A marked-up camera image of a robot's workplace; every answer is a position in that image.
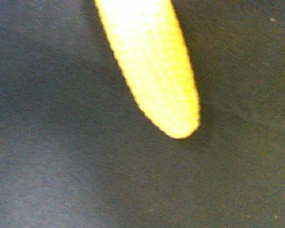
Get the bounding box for black tablecloth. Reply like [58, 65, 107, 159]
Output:
[0, 0, 285, 228]

